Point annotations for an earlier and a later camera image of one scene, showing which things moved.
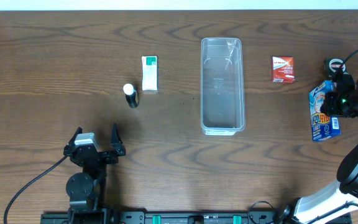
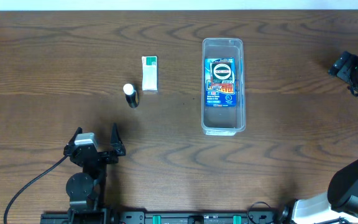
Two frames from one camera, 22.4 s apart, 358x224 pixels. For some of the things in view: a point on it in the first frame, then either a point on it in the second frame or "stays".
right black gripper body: [345, 104] to [353, 67]
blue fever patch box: [324, 126] to [220, 82]
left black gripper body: [104, 158] stays
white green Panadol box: [149, 73] stays
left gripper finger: [71, 144] stays
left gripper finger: [117, 148] stays
